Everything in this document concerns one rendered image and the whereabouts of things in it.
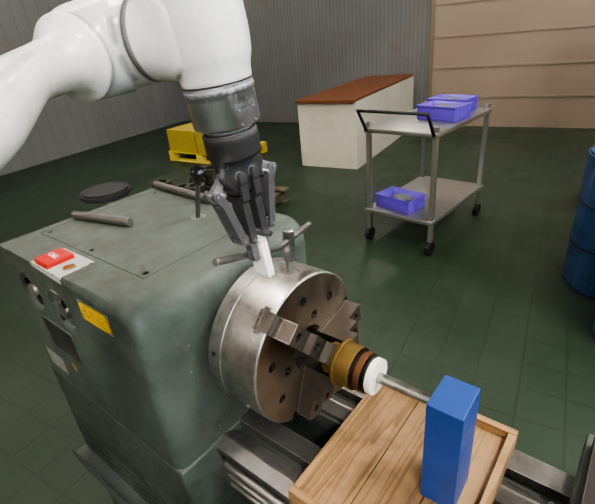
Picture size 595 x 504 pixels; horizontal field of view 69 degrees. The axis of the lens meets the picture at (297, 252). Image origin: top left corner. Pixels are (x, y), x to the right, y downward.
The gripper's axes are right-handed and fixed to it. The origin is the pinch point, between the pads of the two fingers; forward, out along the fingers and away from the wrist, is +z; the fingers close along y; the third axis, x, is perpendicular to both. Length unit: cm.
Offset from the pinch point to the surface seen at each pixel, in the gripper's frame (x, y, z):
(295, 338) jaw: -2.7, 1.0, 16.7
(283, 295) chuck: 1.9, 4.7, 11.4
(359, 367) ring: -11.6, 6.2, 24.0
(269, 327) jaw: 1.5, -0.6, 14.7
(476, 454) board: -29, 16, 48
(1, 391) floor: 213, -27, 126
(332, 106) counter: 280, 408, 87
